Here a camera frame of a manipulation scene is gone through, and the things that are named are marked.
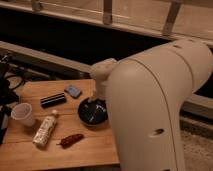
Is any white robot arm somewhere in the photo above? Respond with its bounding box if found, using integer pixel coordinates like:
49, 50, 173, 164
90, 39, 213, 171

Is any black round bowl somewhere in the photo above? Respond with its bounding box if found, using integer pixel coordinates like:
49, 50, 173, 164
78, 98, 108, 126

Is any blue sponge block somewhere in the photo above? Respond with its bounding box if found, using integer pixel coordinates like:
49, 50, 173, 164
64, 85, 82, 99

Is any black rectangular box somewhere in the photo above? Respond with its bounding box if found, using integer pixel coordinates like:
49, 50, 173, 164
40, 93, 66, 108

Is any dried red chili pepper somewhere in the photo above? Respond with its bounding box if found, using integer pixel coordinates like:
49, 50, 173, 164
59, 134, 84, 148

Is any white plastic bottle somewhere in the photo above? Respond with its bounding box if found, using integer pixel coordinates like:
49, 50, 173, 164
33, 110, 58, 148

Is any black tripod stand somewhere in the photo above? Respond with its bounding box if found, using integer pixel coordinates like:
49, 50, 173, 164
0, 55, 19, 145

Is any black cable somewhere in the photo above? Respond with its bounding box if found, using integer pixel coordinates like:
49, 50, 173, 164
4, 73, 25, 91

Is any metal window frame rail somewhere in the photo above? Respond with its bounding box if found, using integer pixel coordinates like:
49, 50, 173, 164
0, 0, 213, 48

